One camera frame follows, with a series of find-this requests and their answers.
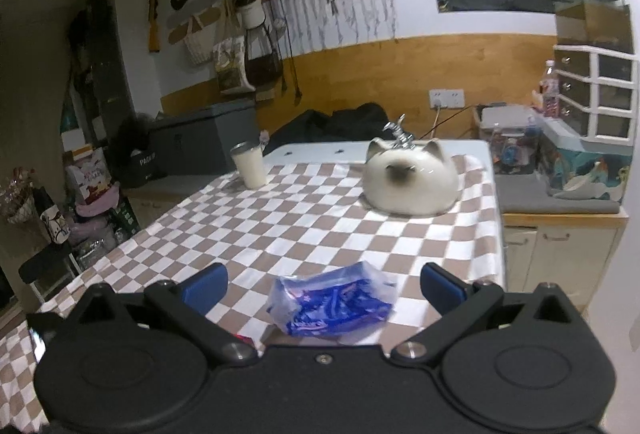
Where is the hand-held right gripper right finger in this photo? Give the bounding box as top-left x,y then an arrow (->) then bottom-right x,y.
389,263 -> 584,369

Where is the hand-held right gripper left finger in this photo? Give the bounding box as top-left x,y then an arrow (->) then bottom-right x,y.
65,263 -> 259,368

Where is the blue snack packet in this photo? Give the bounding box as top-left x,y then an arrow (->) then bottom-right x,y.
269,261 -> 399,338

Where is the brown white checkered tablecloth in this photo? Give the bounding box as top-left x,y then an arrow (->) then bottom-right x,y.
0,154 -> 501,432

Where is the wooden topped cabinet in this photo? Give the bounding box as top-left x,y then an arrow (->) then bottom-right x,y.
500,208 -> 632,312

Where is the grey mat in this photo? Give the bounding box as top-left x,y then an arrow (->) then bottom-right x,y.
494,173 -> 624,216

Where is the glass of milk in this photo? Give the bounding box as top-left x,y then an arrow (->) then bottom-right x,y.
229,141 -> 269,189

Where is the grey storage box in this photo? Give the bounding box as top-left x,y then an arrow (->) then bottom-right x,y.
149,98 -> 259,178

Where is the black chair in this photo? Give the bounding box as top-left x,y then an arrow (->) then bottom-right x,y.
18,241 -> 82,301

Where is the silver metal figurine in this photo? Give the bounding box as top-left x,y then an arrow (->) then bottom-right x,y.
382,113 -> 417,151

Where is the clear plastic storage box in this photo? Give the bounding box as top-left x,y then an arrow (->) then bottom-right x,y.
474,104 -> 547,176

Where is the black feather duster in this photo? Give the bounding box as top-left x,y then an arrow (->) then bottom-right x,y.
112,111 -> 154,161

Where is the colourful printed box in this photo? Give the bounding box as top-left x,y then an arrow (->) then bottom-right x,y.
537,116 -> 632,203

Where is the black bag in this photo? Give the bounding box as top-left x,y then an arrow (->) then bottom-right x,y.
264,102 -> 397,151

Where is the clear plastic bottle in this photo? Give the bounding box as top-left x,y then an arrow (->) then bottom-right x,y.
542,59 -> 561,118

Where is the dark mesh tote bag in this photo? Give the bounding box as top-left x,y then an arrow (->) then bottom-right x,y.
244,26 -> 284,88

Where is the white drawer unit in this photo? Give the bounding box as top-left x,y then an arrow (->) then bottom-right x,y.
552,44 -> 640,143

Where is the glass fish tank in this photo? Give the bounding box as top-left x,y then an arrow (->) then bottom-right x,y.
552,0 -> 634,54

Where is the white wall socket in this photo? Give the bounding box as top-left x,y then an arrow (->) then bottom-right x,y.
428,88 -> 466,110

